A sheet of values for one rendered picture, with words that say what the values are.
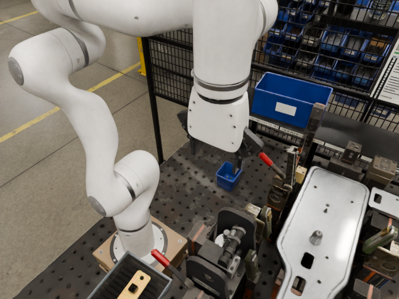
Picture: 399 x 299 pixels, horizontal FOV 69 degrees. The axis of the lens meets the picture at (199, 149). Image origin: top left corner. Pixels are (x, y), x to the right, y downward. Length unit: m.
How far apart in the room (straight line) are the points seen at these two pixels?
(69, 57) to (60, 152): 2.22
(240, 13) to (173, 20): 0.16
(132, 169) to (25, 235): 1.67
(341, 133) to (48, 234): 1.96
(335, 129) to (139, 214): 0.90
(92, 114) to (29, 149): 2.34
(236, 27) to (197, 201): 1.12
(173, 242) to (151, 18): 0.89
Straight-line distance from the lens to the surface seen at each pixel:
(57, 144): 3.00
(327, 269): 1.00
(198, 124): 0.50
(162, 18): 0.50
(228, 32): 0.38
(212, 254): 0.77
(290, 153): 0.95
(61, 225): 2.38
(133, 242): 1.06
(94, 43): 0.75
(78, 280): 1.32
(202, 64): 0.41
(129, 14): 0.48
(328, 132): 1.37
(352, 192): 1.21
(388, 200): 1.24
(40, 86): 0.70
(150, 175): 0.88
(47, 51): 0.71
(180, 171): 1.54
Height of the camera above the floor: 1.85
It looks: 44 degrees down
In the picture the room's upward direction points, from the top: straight up
